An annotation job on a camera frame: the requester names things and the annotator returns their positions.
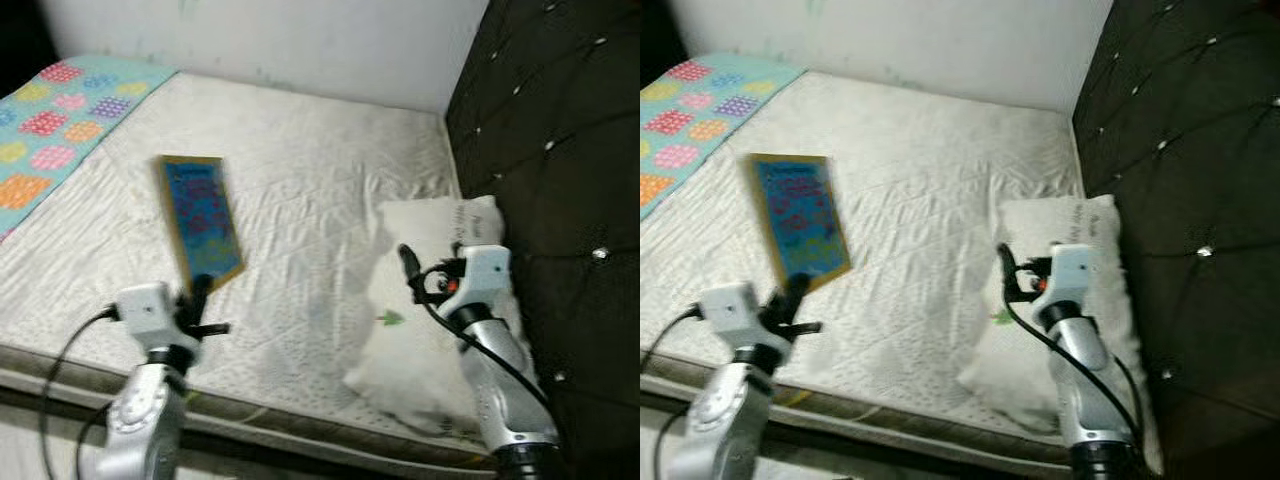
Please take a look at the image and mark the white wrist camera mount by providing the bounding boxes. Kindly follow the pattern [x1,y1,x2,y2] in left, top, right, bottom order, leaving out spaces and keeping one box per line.
[112,282,184,353]
[697,282,771,353]
[452,244,514,313]
[1038,242,1098,309]

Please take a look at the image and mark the teal blanket with colourful shapes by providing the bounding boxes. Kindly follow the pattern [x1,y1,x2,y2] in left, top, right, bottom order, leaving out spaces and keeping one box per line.
[640,52,807,223]
[0,54,181,243]

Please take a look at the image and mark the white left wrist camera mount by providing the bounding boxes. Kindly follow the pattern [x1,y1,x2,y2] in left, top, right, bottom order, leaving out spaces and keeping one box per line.
[112,282,184,353]
[697,282,771,353]

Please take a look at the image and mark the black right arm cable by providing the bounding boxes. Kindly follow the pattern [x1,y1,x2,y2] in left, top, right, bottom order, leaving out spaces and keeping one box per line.
[998,270,1146,451]
[408,265,556,421]

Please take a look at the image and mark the white quilted mattress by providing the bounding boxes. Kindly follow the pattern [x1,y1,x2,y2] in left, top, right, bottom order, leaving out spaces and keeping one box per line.
[640,70,1151,476]
[0,70,506,473]

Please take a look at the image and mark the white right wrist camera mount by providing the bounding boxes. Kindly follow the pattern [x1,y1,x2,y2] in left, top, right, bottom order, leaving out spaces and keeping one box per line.
[1038,242,1098,309]
[452,244,514,313]

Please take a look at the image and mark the blue yellow-bordered children's book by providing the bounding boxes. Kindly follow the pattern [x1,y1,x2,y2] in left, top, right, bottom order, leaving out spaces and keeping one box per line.
[747,152,854,293]
[154,154,247,294]

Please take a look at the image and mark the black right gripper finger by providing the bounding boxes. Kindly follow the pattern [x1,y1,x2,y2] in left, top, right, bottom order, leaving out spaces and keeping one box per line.
[396,242,423,296]
[995,241,1021,298]

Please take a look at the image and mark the black tufted headboard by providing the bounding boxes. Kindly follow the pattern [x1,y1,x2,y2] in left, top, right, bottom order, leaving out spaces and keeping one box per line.
[1070,0,1280,480]
[444,0,641,480]

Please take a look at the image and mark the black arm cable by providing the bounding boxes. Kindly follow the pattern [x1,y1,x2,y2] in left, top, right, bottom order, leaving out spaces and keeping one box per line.
[998,270,1146,451]
[408,265,556,421]
[640,305,701,480]
[40,308,119,480]

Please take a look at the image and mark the white pillow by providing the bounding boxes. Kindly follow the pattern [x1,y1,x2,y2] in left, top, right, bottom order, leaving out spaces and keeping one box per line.
[342,194,526,441]
[957,194,1161,476]

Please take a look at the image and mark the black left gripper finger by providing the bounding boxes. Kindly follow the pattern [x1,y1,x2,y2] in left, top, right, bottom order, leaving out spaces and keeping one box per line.
[777,271,811,323]
[186,274,216,323]

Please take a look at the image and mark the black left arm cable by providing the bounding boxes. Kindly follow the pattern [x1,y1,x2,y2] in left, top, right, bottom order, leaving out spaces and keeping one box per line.
[640,305,701,480]
[40,308,119,480]

